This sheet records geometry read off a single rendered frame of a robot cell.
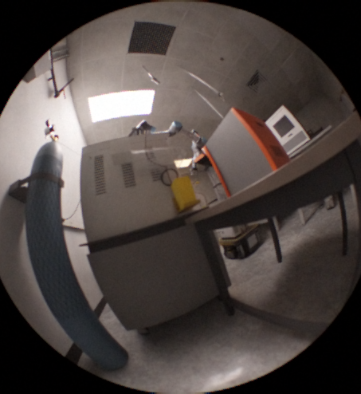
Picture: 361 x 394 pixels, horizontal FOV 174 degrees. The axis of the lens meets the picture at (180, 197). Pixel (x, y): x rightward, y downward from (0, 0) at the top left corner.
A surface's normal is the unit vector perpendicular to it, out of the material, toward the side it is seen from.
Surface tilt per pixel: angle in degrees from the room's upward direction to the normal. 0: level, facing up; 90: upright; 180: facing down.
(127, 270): 90
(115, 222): 90
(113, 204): 90
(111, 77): 180
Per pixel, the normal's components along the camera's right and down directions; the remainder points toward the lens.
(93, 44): 0.34, 0.91
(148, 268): 0.30, -0.33
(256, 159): -0.89, 0.24
